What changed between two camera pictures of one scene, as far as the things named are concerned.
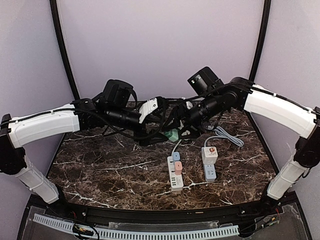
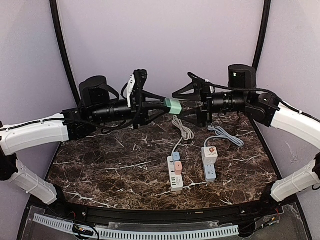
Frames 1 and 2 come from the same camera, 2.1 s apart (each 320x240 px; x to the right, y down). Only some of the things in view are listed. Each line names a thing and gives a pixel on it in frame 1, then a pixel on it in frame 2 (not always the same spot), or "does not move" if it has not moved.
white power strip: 176,181 does not move
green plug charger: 172,135 → 174,104
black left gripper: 145,140 → 138,109
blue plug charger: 176,156 does not move
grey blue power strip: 210,172 does not move
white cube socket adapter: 209,155 does not move
